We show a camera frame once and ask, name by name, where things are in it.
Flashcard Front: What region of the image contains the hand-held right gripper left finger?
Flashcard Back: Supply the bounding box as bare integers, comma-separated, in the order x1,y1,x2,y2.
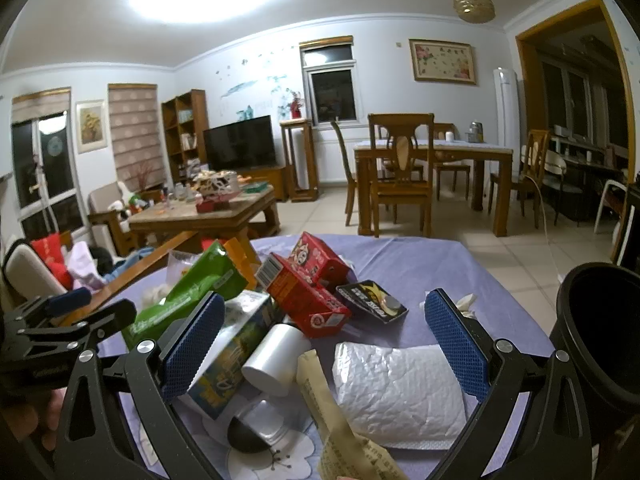
50,291,226,480

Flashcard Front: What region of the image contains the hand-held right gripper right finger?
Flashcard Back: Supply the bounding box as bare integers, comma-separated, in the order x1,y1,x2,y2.
424,288,608,480

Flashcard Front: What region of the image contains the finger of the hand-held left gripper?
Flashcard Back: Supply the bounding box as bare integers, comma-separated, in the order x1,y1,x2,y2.
60,300,138,356
30,287,96,318

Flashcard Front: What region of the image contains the green carton box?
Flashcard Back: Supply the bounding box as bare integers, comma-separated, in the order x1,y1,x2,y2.
187,290,286,421

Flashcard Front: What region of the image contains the black trash bin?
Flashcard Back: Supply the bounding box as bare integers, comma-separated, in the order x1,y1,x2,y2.
547,261,640,441

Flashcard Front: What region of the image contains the person's left hand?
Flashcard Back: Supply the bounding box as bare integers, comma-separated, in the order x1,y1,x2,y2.
0,387,68,453

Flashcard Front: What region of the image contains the pile of clothes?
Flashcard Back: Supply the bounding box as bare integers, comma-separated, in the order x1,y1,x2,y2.
65,241,156,291

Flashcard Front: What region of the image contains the white crumpled tissue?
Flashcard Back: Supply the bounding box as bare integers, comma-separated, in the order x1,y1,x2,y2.
417,294,478,318

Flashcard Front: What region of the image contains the red bag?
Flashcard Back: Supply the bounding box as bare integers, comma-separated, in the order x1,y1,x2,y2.
31,233,73,288

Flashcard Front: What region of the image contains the small white tissue ball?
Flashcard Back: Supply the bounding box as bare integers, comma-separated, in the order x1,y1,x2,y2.
141,282,173,308

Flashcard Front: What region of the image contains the white sofa cushion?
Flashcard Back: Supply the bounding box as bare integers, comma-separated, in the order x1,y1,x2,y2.
0,237,68,306

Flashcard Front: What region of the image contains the wooden sofa armrest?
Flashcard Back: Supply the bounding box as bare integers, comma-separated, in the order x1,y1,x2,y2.
65,231,198,326

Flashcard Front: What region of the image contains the green snack packet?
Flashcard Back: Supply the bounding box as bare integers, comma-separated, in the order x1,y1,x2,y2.
122,240,251,351

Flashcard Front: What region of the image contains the white bubble mailer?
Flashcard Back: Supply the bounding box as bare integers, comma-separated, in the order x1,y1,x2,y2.
332,342,483,451

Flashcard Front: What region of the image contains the white cylindrical container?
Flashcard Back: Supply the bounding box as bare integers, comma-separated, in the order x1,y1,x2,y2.
241,323,312,396

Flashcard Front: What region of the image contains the purple tablecloth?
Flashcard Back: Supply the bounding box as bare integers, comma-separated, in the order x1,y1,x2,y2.
95,232,566,480

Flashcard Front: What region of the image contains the wooden armchair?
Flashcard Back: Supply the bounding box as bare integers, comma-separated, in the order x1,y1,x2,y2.
87,181,151,256

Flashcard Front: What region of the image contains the orange packet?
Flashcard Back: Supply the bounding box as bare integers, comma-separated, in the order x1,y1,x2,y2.
222,237,263,293

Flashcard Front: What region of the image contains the black battery blister pack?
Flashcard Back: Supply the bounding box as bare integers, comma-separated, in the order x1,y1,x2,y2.
336,279,408,326

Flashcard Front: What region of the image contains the dark bowl with foil lid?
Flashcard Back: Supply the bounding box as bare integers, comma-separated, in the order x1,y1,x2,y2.
227,395,313,456

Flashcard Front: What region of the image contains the long red carton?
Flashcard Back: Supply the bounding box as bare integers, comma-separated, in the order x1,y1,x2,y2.
255,252,353,338

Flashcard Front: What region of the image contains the glass balcony door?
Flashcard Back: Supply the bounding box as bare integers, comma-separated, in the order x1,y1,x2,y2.
11,112,86,241

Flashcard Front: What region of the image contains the wooden coffee table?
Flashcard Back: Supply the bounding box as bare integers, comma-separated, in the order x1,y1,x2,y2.
129,185,282,253

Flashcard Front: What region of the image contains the tan paper wrapper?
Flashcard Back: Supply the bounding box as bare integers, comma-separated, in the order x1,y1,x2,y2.
297,350,411,480

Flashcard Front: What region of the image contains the short red carton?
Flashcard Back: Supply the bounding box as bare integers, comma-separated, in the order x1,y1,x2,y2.
287,232,351,286

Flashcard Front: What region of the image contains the white snack basket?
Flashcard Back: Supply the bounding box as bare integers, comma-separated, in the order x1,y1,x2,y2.
192,170,242,201

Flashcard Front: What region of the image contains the small framed painting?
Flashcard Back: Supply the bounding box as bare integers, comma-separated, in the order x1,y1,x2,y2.
75,100,108,155

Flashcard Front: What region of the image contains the wooden dining chair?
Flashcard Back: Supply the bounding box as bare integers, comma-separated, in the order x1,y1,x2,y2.
330,120,371,228
489,129,551,216
367,112,436,238
432,122,473,201

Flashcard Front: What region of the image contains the beige roman blind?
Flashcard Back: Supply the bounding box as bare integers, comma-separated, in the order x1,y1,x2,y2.
108,83,167,181

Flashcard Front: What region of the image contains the wooden television cabinet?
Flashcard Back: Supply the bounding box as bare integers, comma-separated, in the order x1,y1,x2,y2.
240,164,296,203

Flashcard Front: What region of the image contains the wooden dining table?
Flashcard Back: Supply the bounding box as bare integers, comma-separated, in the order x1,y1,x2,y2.
352,139,516,238

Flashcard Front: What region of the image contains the striped door blind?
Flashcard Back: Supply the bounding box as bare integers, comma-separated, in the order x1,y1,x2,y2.
11,87,72,123

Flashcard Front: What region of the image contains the white plastic chair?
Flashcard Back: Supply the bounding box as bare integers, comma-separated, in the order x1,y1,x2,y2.
594,180,630,235

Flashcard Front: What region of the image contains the black television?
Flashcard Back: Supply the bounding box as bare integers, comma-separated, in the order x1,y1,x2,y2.
202,115,278,171

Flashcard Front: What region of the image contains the dark storage shelf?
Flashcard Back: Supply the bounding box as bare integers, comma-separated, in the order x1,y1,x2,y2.
545,132,626,226

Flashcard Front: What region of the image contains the tall wooden plant stand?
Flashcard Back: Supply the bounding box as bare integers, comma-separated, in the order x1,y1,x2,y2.
279,118,321,203

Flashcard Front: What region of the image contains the wooden bookshelf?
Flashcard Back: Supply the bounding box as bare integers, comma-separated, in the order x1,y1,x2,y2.
161,89,210,183

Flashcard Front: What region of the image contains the white standing air conditioner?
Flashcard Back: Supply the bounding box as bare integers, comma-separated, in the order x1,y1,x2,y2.
492,66,521,153

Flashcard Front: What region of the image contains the framed floral picture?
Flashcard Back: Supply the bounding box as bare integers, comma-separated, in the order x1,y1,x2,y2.
409,38,477,85

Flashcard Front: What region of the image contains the window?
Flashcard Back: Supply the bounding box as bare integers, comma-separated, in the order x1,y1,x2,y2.
299,36,361,124

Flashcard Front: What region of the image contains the white cable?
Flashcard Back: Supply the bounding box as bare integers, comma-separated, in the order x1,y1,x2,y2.
524,174,567,288

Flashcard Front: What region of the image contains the wooden doorway frame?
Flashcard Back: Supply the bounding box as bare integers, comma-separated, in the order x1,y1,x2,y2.
515,0,640,176

